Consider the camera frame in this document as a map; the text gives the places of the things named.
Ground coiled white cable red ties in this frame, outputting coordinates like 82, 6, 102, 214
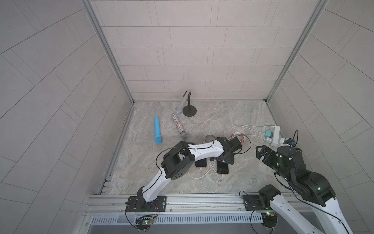
219, 124, 274, 143

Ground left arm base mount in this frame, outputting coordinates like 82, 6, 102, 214
125, 196, 167, 213

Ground aluminium front rail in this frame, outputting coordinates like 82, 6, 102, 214
75, 192, 275, 233

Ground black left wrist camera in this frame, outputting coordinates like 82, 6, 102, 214
228, 137, 242, 152

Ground black microphone stand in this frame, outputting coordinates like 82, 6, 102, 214
183, 92, 197, 117

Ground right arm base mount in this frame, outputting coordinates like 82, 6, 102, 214
242, 194, 270, 211

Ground glittery silver microphone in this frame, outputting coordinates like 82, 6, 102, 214
171, 113, 189, 140

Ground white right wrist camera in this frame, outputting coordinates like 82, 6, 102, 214
278, 137, 297, 147

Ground phone with grey case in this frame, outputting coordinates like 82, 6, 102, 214
195, 159, 207, 167

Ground teal charger plug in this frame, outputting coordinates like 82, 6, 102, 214
265, 130, 274, 138

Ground white silver microphone in stand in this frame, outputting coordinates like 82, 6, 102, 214
174, 90, 191, 115

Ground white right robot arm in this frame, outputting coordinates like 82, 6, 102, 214
256, 145, 352, 234

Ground blue microphone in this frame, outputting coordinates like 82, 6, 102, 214
154, 116, 162, 145

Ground phone with pink case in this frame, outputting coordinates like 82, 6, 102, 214
216, 161, 229, 175

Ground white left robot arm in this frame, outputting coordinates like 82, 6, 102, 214
136, 137, 242, 206

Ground white power strip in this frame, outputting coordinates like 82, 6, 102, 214
270, 125, 281, 147

